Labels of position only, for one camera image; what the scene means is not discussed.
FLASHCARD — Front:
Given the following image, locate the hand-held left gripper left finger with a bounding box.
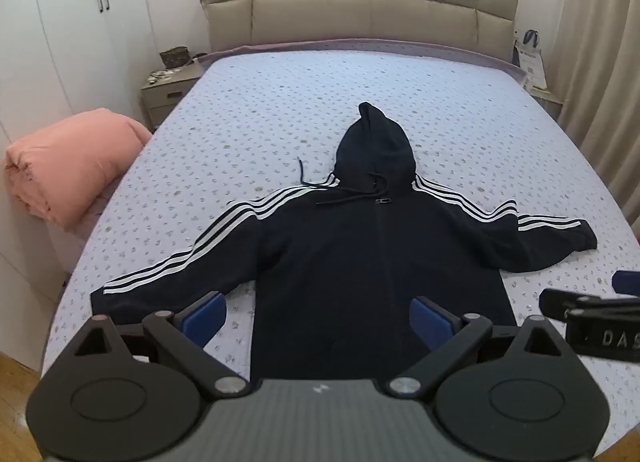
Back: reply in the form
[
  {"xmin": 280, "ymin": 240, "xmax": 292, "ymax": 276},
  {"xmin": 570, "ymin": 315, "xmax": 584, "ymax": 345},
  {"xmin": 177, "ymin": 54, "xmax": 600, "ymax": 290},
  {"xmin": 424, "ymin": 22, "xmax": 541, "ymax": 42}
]
[{"xmin": 75, "ymin": 291, "xmax": 249, "ymax": 399}]

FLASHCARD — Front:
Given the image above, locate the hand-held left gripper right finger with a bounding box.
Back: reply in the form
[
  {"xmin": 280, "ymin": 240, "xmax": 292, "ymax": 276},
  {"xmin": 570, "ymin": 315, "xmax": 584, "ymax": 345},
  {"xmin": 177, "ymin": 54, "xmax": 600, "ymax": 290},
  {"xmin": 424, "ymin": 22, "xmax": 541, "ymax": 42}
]
[{"xmin": 387, "ymin": 297, "xmax": 566, "ymax": 399}]

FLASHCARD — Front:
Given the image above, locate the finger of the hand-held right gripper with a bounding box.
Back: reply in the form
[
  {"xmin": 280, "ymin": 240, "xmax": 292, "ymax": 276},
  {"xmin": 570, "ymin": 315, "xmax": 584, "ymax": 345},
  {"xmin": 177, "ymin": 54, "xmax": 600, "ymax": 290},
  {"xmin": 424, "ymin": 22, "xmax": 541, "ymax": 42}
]
[
  {"xmin": 540, "ymin": 287, "xmax": 640, "ymax": 323},
  {"xmin": 612, "ymin": 271, "xmax": 640, "ymax": 296}
]

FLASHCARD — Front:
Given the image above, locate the dark navy striped hoodie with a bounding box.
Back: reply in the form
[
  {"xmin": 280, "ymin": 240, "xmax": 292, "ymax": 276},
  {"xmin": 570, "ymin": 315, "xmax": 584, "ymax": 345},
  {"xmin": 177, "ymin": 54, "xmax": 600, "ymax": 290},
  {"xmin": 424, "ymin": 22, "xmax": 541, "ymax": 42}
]
[{"xmin": 90, "ymin": 101, "xmax": 598, "ymax": 383}]

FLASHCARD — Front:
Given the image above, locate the folded pink duvet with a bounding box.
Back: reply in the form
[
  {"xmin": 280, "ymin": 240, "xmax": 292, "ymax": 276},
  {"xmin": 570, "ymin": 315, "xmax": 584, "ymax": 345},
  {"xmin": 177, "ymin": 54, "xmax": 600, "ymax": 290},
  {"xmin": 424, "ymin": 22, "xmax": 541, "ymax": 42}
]
[{"xmin": 5, "ymin": 108, "xmax": 153, "ymax": 233}]

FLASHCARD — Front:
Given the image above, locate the beige curtain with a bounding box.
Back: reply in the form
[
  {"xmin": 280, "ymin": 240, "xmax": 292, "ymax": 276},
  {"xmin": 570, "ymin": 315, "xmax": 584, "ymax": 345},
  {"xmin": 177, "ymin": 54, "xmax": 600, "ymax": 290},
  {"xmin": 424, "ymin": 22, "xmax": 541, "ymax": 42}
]
[{"xmin": 550, "ymin": 0, "xmax": 640, "ymax": 243}]

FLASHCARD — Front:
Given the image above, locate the grey nightstand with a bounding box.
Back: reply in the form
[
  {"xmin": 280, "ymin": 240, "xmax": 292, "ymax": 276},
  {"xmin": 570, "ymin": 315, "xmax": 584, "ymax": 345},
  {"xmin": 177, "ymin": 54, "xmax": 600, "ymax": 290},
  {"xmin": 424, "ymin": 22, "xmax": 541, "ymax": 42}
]
[{"xmin": 140, "ymin": 62, "xmax": 206, "ymax": 130}]

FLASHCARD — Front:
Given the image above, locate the white paper shopping bag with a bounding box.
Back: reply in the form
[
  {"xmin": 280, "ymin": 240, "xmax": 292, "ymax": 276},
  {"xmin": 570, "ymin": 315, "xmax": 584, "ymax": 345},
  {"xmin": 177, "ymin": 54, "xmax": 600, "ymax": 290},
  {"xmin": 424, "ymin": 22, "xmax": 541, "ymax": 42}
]
[{"xmin": 514, "ymin": 30, "xmax": 547, "ymax": 90}]

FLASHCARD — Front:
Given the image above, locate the bed with dotted lilac sheet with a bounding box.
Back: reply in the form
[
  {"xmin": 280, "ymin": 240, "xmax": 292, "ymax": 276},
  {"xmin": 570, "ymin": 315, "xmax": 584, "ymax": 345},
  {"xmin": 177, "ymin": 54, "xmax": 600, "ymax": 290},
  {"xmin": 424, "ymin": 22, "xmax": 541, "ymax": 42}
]
[{"xmin": 40, "ymin": 37, "xmax": 640, "ymax": 448}]

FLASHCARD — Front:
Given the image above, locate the white wardrobe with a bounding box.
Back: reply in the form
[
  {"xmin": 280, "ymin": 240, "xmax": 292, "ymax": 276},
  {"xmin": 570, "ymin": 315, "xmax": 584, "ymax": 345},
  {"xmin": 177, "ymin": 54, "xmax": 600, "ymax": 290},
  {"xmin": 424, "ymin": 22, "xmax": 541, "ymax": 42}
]
[{"xmin": 0, "ymin": 0, "xmax": 213, "ymax": 373}]

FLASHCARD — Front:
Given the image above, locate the beige padded headboard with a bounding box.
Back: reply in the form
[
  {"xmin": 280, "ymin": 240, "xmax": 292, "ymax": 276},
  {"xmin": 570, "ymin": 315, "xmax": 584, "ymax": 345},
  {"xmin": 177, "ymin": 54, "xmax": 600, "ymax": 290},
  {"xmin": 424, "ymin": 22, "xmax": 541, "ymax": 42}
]
[{"xmin": 201, "ymin": 0, "xmax": 522, "ymax": 63}]

